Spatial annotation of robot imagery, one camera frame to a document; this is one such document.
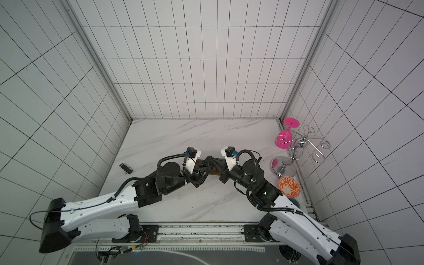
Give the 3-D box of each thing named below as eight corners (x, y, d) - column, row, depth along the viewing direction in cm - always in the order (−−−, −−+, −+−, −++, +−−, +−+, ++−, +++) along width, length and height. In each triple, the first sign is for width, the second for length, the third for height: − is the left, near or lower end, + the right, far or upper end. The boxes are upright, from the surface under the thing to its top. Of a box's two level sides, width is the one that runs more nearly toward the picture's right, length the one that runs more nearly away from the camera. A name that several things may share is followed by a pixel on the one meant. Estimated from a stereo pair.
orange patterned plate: (281, 197, 87) (285, 193, 82) (277, 181, 93) (280, 176, 88) (297, 197, 87) (302, 193, 82) (291, 181, 93) (296, 176, 88)
